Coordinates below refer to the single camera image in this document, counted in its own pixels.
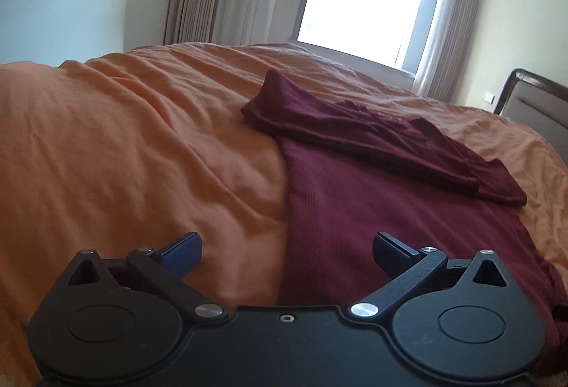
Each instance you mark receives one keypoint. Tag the window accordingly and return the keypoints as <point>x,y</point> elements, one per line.
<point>364,1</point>

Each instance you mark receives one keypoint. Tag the orange duvet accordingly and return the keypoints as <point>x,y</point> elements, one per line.
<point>133,147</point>

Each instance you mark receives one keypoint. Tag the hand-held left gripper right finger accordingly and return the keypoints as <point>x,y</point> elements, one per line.
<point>390,253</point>

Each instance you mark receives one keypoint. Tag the narrow beige curtain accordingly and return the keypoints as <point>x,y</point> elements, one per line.
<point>452,19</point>

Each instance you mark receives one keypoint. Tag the maroon long-sleeve shirt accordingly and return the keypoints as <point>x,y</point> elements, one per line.
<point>355,214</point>

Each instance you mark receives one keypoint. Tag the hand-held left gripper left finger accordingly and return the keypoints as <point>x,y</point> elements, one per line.
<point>184,255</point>

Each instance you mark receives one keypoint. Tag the padded headboard with wooden frame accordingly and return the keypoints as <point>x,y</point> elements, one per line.
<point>541,103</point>

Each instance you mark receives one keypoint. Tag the wall socket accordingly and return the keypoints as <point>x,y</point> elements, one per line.
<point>488,96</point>

